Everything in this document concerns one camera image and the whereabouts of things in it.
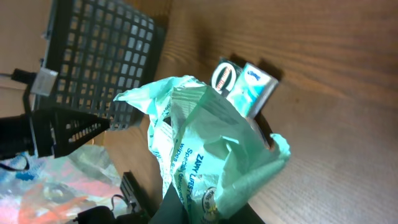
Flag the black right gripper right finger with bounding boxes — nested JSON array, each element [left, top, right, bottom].
[[219, 203, 265, 224]]

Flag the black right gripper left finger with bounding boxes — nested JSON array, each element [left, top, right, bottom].
[[149, 184, 190, 224]]

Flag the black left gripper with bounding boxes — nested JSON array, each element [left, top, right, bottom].
[[1, 107, 110, 161]]

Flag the green wet wipes pack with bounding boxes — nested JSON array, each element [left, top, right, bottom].
[[116, 75, 290, 223]]

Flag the small green wipes pack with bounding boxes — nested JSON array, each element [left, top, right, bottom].
[[226, 63, 279, 119]]

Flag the roll of tape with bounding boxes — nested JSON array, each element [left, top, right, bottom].
[[210, 57, 243, 98]]

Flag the black plastic mesh basket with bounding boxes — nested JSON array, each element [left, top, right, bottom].
[[34, 0, 166, 131]]

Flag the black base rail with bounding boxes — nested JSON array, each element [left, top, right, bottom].
[[120, 171, 155, 218]]

